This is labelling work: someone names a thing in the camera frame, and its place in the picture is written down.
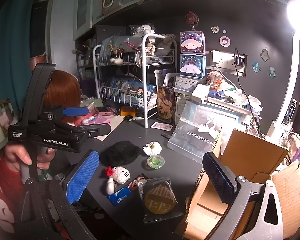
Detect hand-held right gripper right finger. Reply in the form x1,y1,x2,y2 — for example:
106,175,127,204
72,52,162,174
202,152,300,240

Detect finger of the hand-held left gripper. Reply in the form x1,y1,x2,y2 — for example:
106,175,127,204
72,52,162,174
40,105,90,123
54,121,112,141

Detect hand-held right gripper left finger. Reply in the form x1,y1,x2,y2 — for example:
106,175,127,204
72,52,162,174
15,149,100,240

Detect white crochet cat plush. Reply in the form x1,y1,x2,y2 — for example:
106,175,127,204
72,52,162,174
105,165,130,195

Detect black fuzzy pouch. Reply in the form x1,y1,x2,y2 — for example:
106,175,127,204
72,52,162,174
101,141,141,166

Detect cardboard box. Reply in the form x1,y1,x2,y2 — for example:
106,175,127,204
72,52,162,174
175,127,300,240

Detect brown snack packet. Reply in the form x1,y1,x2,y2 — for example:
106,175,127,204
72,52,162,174
127,176,148,190

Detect white artificial flower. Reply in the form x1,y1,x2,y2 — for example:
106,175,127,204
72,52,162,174
143,142,162,156

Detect clear jelly cup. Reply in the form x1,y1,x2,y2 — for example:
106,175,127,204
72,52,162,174
146,155,165,169

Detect person's left hand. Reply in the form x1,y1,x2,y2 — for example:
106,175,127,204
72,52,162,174
4,144,57,170

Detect reddish brown hair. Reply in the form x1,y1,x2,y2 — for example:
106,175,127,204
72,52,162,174
44,70,81,125

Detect blue packet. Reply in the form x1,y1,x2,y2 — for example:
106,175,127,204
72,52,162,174
107,186,132,207

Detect orange small box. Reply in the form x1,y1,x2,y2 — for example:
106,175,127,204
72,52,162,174
120,106,135,117

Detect clear bow print bag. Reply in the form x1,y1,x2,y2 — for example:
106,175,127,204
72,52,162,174
168,102,224,164

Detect row of character cards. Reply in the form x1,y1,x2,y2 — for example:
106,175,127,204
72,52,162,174
105,77,155,105

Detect gold round badge in bag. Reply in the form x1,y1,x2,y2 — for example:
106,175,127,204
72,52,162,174
138,177,184,224

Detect pink sachet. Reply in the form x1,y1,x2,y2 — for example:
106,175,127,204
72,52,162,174
150,122,173,131

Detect red printed clothing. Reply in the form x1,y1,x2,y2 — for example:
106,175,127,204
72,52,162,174
0,147,25,240

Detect glass jar of snacks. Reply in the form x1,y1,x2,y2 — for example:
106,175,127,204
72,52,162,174
157,85,176,120

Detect blue round figurines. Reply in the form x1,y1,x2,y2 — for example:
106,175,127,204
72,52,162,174
207,90,227,100

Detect white storage box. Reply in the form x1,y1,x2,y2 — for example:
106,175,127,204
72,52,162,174
191,84,248,110

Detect small figurine display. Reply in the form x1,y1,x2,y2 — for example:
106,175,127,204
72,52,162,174
206,71,225,90

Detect white labelled box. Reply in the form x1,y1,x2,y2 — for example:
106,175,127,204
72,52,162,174
174,76,198,93

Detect white glass door cabinet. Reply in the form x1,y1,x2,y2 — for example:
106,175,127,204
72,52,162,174
49,0,100,40

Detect blue character box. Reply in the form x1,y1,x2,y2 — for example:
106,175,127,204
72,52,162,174
179,54,206,78

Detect pink character box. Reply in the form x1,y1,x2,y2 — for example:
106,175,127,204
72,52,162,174
179,31,206,55

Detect white desk lamp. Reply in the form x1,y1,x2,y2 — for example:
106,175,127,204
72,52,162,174
265,0,300,143

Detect red character spring ornament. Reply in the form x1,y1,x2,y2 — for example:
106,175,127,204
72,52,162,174
185,11,200,32

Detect white wire rack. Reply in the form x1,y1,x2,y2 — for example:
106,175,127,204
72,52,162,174
93,33,178,128

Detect white cable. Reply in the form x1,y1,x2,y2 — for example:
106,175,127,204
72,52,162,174
216,64,235,89

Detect wall socket panel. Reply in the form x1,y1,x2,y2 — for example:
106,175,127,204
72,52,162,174
206,49,247,78

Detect black cable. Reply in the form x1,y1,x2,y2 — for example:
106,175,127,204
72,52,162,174
234,47,260,120

